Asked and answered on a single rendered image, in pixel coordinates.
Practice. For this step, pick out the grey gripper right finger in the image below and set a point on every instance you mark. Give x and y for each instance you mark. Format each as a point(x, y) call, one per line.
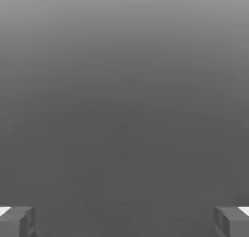
point(236, 223)

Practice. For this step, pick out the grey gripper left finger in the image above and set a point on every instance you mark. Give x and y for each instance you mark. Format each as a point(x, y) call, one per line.
point(13, 222)

